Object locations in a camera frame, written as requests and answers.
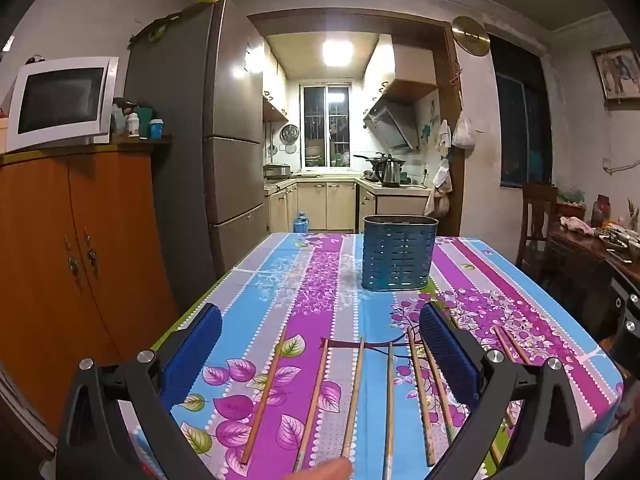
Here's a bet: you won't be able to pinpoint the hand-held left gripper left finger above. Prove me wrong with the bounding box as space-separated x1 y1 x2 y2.
55 303 223 480

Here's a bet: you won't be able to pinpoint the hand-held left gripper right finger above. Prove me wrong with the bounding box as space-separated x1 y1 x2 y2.
419 303 586 480

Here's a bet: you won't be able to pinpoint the set of wooden chopsticks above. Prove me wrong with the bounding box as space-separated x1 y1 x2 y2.
240 326 532 480

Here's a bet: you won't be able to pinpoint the blue perforated utensil holder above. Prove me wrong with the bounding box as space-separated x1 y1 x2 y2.
361 214 439 292

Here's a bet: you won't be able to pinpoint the person's left hand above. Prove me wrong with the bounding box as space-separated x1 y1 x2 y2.
301 457 354 480

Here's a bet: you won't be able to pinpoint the dark wooden side table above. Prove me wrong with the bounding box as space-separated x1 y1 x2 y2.
546 224 640 313

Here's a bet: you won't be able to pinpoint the group of food bowls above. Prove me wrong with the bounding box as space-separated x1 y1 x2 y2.
594 224 640 257

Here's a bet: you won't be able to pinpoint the pink raw chicken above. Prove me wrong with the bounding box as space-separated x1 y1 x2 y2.
558 215 594 236

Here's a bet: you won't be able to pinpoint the red lidded glass jar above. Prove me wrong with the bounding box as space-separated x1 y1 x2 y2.
591 194 611 229

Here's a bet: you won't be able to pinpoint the floral striped tablecloth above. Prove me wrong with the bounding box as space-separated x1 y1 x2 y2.
120 232 626 480

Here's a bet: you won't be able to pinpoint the wooden chair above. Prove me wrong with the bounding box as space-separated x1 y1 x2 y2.
516 183 559 272

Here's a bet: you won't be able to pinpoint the orange wooden cabinet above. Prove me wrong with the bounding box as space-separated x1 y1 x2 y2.
0 135 179 443

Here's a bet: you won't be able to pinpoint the hanging kitchen cloths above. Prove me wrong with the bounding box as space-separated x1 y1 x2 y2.
424 119 454 217

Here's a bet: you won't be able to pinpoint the steel electric kettle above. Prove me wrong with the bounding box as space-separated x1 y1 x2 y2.
375 155 404 188

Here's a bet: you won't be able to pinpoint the white plastic bag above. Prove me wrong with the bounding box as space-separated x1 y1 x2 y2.
451 111 476 150

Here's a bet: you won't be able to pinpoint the grey refrigerator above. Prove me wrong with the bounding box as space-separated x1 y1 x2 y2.
124 0 267 283

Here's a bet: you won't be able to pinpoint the steel range hood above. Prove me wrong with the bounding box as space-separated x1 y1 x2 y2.
363 100 420 154

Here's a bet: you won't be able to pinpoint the dark room window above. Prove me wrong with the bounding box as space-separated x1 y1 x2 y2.
494 34 554 190

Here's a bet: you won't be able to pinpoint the green cup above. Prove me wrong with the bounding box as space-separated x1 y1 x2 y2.
134 106 154 139

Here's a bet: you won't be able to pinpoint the barred kitchen window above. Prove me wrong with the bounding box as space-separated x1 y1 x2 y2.
299 84 351 168

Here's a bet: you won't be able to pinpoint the white microwave oven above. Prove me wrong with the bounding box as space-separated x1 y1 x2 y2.
5 56 119 154

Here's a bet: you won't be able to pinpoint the square ceiling light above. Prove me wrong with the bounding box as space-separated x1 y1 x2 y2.
321 39 355 67

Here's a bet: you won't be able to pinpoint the wall cable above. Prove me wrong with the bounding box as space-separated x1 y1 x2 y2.
602 156 640 175

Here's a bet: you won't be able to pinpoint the framed wall picture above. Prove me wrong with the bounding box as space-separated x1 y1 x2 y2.
592 46 640 109

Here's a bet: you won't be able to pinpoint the gold wall clock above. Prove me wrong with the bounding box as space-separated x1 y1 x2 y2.
452 16 491 57

